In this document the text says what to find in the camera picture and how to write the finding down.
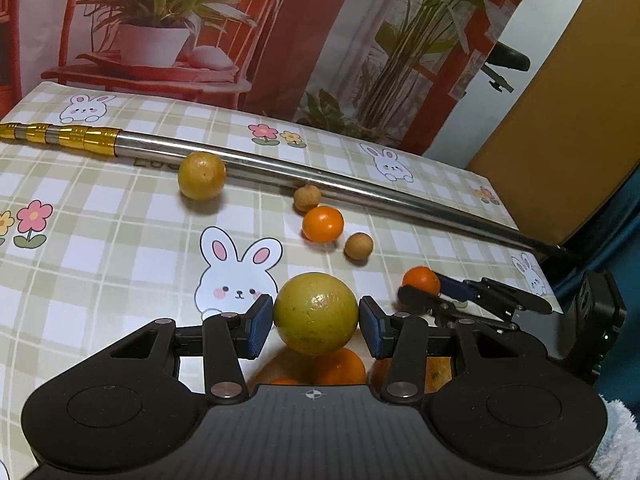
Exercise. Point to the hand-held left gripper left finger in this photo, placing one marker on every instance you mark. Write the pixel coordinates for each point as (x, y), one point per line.
(260, 326)

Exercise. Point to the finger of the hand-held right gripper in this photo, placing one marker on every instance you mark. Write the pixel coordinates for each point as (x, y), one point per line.
(415, 295)
(455, 285)

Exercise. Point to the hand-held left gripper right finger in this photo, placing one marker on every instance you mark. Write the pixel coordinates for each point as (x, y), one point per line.
(371, 327)

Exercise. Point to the small tangerine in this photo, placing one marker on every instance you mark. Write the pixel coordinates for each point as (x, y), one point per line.
(285, 381)
(323, 224)
(421, 279)
(342, 366)

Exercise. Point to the round yellow-green fruit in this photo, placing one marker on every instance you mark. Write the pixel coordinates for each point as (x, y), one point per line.
(202, 176)
(315, 314)

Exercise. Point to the large orange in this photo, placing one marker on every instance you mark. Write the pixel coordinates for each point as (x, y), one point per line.
(439, 375)

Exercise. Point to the teal cloth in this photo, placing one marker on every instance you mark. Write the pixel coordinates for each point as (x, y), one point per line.
(600, 240)

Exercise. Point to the brown longan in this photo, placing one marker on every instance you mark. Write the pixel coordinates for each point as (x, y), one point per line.
(358, 246)
(306, 197)

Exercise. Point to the light fluffy cloth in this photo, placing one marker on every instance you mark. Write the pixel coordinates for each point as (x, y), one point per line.
(620, 440)

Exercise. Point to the steel pole with gold end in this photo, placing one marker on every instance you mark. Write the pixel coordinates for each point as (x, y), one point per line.
(300, 172)

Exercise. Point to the checkered rabbit print tablecloth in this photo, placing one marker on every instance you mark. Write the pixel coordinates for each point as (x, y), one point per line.
(125, 220)

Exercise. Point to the wooden board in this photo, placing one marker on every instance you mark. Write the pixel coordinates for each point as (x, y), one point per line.
(565, 120)

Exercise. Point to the black office chair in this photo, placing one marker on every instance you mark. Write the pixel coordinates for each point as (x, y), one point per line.
(510, 57)

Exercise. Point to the printed room scene backdrop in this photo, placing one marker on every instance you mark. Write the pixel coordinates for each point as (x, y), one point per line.
(325, 20)

